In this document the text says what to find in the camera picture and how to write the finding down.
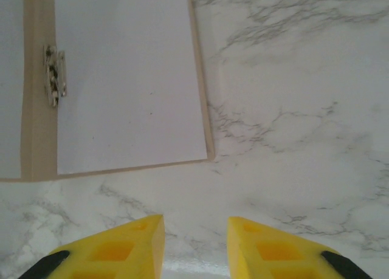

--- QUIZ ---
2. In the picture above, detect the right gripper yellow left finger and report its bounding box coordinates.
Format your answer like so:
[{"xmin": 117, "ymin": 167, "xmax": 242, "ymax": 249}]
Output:
[{"xmin": 22, "ymin": 214, "xmax": 165, "ymax": 279}]

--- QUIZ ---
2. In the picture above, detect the brown paper folder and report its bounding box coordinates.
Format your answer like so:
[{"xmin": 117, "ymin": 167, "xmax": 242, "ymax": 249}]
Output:
[{"xmin": 0, "ymin": 0, "xmax": 216, "ymax": 182}]

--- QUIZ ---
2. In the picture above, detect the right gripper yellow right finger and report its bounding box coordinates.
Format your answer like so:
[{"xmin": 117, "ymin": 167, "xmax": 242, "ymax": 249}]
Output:
[{"xmin": 227, "ymin": 216, "xmax": 373, "ymax": 279}]

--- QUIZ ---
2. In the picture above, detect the white paper sheet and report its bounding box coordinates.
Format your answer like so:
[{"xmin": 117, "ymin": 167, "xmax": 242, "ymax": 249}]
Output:
[{"xmin": 53, "ymin": 0, "xmax": 209, "ymax": 175}]

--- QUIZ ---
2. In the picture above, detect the metal folder fastener clip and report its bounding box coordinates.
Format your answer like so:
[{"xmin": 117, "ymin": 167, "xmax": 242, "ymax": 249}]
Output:
[{"xmin": 42, "ymin": 44, "xmax": 67, "ymax": 108}]

